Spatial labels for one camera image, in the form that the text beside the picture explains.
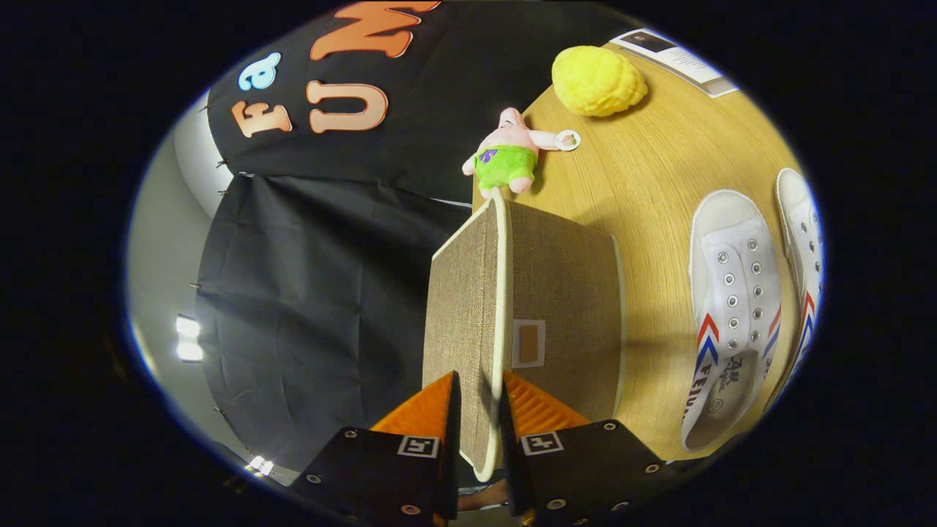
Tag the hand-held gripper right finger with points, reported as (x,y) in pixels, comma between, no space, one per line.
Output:
(585,468)

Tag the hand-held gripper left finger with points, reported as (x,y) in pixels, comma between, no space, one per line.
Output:
(381,476)

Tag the brown fabric storage box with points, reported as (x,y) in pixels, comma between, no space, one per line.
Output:
(556,293)

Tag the white shoe striped sides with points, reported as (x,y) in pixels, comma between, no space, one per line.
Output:
(805,241)
(732,293)

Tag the wide ceiling light panel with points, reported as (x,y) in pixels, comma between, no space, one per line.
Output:
(260,465)

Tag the pink starfish plush toy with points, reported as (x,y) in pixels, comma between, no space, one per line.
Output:
(505,161)

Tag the yellow plush bun toy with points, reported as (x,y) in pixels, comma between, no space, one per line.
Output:
(596,80)

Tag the white book with portrait cover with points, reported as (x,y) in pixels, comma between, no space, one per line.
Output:
(688,66)

